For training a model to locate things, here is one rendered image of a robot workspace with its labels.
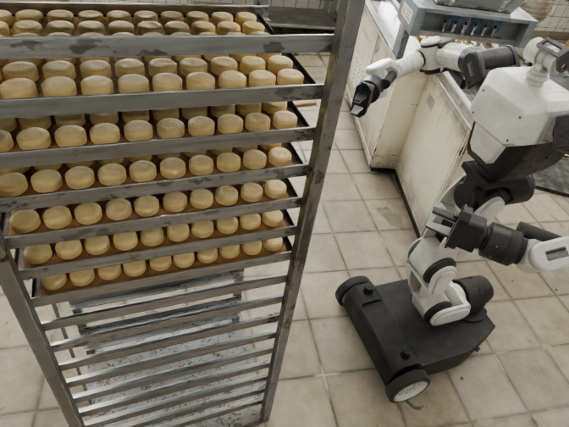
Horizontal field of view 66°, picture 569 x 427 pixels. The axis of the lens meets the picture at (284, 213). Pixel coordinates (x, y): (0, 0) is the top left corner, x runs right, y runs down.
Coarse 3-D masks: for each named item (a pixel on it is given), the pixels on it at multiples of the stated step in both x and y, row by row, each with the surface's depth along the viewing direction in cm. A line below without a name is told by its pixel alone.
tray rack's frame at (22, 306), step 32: (0, 256) 78; (32, 320) 92; (224, 320) 200; (96, 352) 181; (160, 352) 185; (224, 352) 188; (64, 384) 112; (96, 384) 172; (160, 384) 175; (256, 384) 180; (64, 416) 120; (96, 416) 163; (224, 416) 169; (256, 416) 170
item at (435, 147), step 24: (432, 96) 263; (432, 120) 261; (456, 120) 232; (408, 144) 296; (432, 144) 259; (456, 144) 230; (408, 168) 293; (432, 168) 257; (456, 168) 233; (408, 192) 290; (432, 192) 255
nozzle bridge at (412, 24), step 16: (416, 0) 253; (432, 0) 258; (400, 16) 272; (416, 16) 247; (432, 16) 256; (448, 16) 256; (464, 16) 248; (480, 16) 249; (496, 16) 249; (512, 16) 253; (528, 16) 257; (400, 32) 270; (416, 32) 253; (432, 32) 257; (448, 32) 259; (464, 32) 263; (480, 32) 263; (512, 32) 264; (528, 32) 256; (400, 48) 270
